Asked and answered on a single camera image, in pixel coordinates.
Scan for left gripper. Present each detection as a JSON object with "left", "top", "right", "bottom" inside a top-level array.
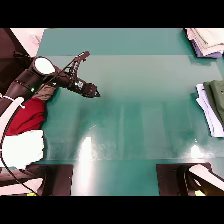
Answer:
[{"left": 67, "top": 76, "right": 101, "bottom": 99}]

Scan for brown garment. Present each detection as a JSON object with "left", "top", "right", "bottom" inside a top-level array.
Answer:
[{"left": 31, "top": 83, "right": 61, "bottom": 103}]

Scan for red garment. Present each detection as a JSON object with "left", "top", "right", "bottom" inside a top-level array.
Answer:
[{"left": 4, "top": 96, "right": 48, "bottom": 137}]

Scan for white garment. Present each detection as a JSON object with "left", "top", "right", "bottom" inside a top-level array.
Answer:
[{"left": 0, "top": 129, "right": 46, "bottom": 171}]

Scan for pale lilac garment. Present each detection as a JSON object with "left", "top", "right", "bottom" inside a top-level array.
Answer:
[{"left": 195, "top": 83, "right": 224, "bottom": 139}]

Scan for lavender garment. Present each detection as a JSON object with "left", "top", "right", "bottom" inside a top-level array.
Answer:
[{"left": 193, "top": 44, "right": 224, "bottom": 60}]

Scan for beige garment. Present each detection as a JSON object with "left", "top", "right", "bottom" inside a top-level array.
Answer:
[{"left": 184, "top": 27, "right": 224, "bottom": 56}]

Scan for dark green garment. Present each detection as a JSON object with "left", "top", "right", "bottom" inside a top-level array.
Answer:
[{"left": 203, "top": 79, "right": 224, "bottom": 127}]

